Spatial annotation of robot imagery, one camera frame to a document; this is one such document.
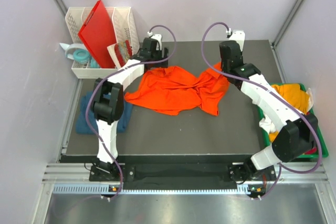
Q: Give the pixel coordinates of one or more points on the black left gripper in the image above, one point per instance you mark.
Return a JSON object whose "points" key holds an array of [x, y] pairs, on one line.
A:
{"points": [[161, 64]]}

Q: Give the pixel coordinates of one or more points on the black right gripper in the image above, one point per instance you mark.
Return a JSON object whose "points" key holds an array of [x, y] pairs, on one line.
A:
{"points": [[222, 64]]}

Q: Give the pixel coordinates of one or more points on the orange t shirt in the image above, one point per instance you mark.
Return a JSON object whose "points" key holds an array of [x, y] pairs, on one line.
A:
{"points": [[173, 89]]}

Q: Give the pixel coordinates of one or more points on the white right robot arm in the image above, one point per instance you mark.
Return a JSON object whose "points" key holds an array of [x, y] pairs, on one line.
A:
{"points": [[297, 132]]}

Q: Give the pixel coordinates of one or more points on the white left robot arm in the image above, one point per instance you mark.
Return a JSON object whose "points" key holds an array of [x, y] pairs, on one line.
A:
{"points": [[107, 100]]}

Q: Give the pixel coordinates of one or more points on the red patterned booklet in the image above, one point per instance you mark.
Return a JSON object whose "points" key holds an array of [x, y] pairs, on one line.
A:
{"points": [[120, 53]]}

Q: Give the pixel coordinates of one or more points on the white perforated organizer basket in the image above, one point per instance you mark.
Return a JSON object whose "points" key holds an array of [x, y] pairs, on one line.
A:
{"points": [[124, 29]]}

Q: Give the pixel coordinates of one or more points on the red plastic board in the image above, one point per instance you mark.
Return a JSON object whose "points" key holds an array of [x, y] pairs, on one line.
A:
{"points": [[97, 33]]}

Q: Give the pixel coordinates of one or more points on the yellow t shirt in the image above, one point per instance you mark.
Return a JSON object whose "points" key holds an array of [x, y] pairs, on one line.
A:
{"points": [[299, 99]]}

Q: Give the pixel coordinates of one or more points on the folded blue t shirt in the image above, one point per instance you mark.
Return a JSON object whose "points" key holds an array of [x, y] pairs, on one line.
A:
{"points": [[82, 127]]}

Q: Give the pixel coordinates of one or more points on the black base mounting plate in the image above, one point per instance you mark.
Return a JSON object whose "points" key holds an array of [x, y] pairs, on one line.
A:
{"points": [[182, 172]]}

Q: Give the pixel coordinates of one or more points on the magenta t shirt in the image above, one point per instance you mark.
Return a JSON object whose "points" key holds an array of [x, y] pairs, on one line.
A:
{"points": [[311, 151]]}

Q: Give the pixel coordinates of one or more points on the green plastic bin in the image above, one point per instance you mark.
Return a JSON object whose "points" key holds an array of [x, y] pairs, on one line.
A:
{"points": [[268, 139]]}

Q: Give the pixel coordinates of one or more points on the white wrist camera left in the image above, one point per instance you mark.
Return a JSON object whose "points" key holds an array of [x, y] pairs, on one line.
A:
{"points": [[157, 37]]}

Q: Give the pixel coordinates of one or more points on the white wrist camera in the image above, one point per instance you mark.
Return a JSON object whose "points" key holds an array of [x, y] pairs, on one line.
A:
{"points": [[238, 36], [157, 37]]}

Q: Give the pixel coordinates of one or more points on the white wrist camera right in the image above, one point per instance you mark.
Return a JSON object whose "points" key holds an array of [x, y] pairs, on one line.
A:
{"points": [[238, 36]]}

